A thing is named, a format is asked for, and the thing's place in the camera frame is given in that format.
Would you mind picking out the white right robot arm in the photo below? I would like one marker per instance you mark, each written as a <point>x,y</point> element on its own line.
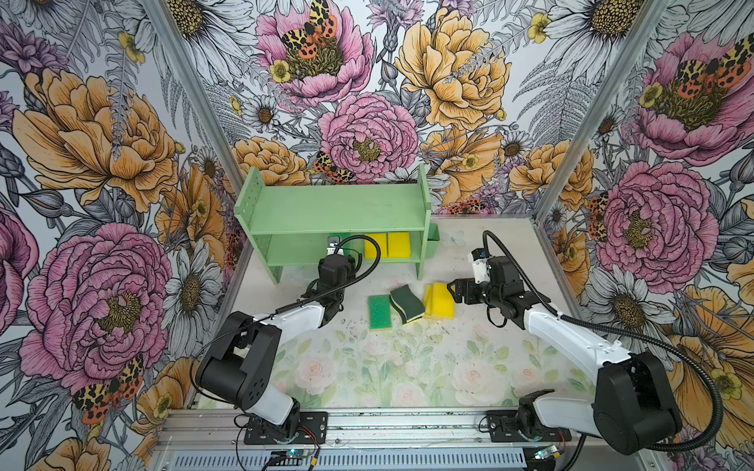
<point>632,406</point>

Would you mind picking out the green circuit board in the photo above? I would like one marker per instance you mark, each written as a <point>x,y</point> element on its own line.
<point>290,454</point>

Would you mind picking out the green metal shelf unit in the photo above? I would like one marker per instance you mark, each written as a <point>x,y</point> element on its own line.
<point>290,225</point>

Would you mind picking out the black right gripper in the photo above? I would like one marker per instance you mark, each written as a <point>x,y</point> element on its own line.
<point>469,285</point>

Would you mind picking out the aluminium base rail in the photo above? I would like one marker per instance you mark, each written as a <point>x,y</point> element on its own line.
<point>357,439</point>

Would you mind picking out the large yellow sponge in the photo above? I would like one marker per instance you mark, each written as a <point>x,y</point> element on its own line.
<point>439,303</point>

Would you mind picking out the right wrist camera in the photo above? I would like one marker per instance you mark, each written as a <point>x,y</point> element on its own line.
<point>478,258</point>

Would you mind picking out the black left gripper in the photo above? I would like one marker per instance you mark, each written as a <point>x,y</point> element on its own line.
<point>350,270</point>

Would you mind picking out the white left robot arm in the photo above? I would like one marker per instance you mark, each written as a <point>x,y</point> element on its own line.
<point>237,367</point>

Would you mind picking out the dark green scrub sponge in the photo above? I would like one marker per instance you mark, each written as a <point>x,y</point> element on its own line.
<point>409,307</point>

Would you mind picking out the small yellow sponge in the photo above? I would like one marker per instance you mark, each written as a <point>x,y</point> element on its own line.
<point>376,246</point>

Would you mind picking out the light green scrub sponge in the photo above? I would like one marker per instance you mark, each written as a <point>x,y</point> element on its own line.
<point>351,248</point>

